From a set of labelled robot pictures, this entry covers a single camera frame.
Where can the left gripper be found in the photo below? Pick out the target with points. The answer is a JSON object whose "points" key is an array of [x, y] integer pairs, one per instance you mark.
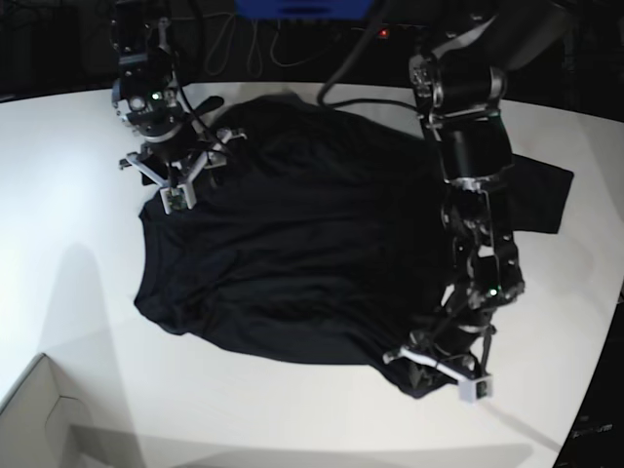
{"points": [[453, 350]]}

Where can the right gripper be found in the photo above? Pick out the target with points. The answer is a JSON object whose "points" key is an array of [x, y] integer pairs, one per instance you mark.
{"points": [[177, 162]]}

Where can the black t-shirt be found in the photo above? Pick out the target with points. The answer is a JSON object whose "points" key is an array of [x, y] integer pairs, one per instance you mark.
{"points": [[321, 243]]}

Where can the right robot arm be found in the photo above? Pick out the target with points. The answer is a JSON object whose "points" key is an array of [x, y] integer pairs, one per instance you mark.
{"points": [[148, 97]]}

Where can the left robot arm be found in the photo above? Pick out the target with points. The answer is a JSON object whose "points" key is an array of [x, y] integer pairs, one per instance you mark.
{"points": [[458, 75]]}

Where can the blue bin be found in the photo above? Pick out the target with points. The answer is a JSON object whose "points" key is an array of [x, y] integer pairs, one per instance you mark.
{"points": [[303, 9]]}

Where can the black power strip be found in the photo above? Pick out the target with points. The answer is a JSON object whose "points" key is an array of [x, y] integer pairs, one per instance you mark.
{"points": [[401, 32]]}

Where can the white cardboard box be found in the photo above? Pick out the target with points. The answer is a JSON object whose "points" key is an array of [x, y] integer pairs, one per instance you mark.
{"points": [[41, 426]]}

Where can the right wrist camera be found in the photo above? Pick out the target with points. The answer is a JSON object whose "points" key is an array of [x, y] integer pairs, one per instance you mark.
{"points": [[173, 200]]}

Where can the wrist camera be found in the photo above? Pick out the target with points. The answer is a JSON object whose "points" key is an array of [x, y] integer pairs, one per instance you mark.
{"points": [[173, 200], [483, 389]]}

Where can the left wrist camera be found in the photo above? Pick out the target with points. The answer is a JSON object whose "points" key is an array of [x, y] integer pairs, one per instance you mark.
{"points": [[483, 389]]}

